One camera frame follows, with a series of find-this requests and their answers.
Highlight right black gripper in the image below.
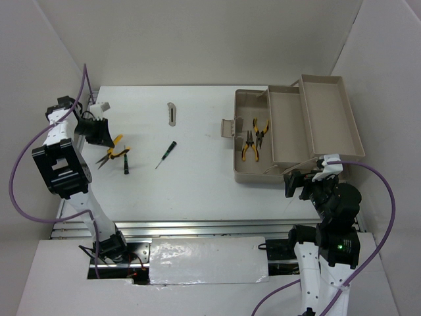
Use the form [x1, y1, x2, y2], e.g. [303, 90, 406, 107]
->
[283, 168, 337, 220]

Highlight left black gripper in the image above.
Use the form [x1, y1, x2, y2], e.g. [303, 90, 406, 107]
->
[74, 117, 116, 147]

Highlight yellow needle nose pliers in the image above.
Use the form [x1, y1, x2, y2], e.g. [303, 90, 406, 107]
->
[96, 134, 131, 169]

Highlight short green black screwdriver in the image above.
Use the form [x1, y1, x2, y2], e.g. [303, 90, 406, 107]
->
[123, 147, 130, 175]

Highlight beige cantilever toolbox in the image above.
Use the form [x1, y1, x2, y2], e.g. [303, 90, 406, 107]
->
[221, 74, 365, 184]

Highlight yellow combination pliers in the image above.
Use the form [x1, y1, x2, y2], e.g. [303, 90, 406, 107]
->
[253, 117, 269, 149]

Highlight yellow long nose pliers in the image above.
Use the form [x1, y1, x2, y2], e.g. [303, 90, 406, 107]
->
[241, 130, 260, 163]

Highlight silver folding utility knife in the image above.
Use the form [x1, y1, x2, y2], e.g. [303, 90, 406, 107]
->
[167, 102, 177, 127]

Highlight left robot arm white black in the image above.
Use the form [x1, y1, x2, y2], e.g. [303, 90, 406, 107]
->
[32, 96, 130, 263]

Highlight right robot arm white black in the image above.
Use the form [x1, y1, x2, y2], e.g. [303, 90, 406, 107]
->
[284, 171, 362, 315]

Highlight silver foil sheet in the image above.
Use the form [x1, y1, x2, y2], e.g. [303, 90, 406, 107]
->
[149, 236, 270, 285]

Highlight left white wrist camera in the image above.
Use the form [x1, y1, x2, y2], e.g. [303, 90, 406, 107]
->
[89, 102, 111, 120]

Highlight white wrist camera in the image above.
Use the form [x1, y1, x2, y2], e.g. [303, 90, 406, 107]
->
[312, 153, 343, 182]
[89, 102, 111, 120]

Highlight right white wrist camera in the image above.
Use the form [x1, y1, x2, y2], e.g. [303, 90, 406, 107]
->
[312, 153, 343, 182]

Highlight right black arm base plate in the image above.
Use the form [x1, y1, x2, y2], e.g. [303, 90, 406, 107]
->
[258, 239, 299, 276]

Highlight aluminium rail frame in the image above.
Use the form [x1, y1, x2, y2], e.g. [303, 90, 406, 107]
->
[49, 90, 368, 240]

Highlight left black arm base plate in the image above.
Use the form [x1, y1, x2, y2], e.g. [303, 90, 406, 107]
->
[97, 242, 151, 285]

